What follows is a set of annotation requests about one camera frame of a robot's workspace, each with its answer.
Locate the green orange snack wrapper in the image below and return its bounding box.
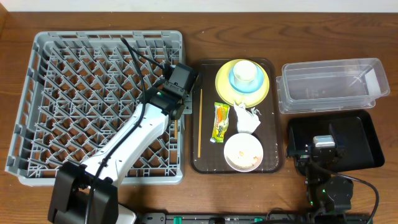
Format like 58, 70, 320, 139
210, 102, 229, 143

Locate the white napkin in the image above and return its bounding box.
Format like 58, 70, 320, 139
234, 103, 261, 134

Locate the white bowl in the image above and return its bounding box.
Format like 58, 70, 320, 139
223, 133, 264, 172

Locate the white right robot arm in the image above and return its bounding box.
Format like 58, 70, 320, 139
287, 126, 353, 223

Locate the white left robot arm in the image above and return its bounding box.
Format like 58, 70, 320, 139
48, 81, 195, 223

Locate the grey plastic dishwasher rack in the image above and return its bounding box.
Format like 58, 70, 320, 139
5, 30, 185, 187

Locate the black waste tray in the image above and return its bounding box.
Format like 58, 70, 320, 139
288, 110, 385, 172

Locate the yellow plate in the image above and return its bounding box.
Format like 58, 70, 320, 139
215, 59, 271, 108

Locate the dark brown serving tray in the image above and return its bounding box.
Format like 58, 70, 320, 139
188, 58, 284, 174

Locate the white cup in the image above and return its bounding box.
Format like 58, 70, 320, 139
233, 60, 257, 90

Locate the light blue small plate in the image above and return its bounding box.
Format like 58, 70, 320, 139
228, 65, 264, 94

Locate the clear plastic bin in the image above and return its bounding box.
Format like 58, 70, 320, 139
276, 58, 391, 114

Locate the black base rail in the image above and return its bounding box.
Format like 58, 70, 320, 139
136, 210, 373, 224

